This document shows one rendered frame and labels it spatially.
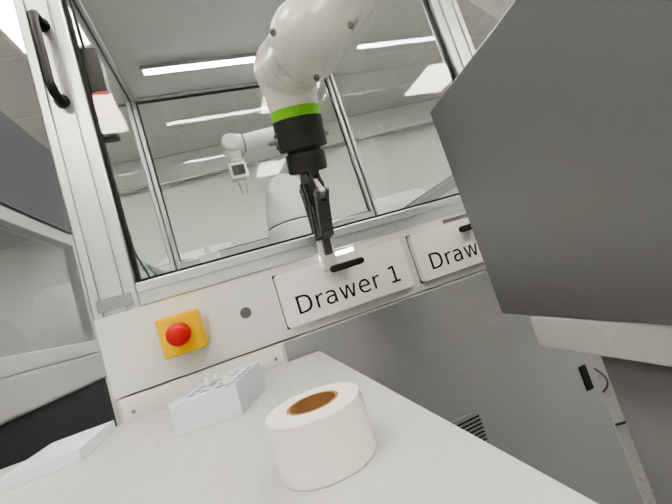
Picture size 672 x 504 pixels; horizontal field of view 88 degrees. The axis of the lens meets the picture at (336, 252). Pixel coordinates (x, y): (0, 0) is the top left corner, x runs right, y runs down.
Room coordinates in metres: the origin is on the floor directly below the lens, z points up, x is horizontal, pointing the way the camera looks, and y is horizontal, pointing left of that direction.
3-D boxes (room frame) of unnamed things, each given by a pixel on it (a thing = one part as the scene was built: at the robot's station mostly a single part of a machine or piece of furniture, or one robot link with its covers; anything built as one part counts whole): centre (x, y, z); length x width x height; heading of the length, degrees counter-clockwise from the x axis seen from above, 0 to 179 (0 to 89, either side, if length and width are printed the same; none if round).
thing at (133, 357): (1.22, 0.09, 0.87); 1.02 x 0.95 x 0.14; 106
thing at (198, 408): (0.49, 0.21, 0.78); 0.12 x 0.08 x 0.04; 1
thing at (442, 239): (0.83, -0.30, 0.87); 0.29 x 0.02 x 0.11; 106
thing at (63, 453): (0.50, 0.45, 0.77); 0.13 x 0.09 x 0.02; 17
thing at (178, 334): (0.60, 0.30, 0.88); 0.04 x 0.03 x 0.04; 106
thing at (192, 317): (0.63, 0.31, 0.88); 0.07 x 0.05 x 0.07; 106
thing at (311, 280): (0.74, 0.00, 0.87); 0.29 x 0.02 x 0.11; 106
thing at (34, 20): (0.61, 0.41, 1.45); 0.05 x 0.03 x 0.19; 16
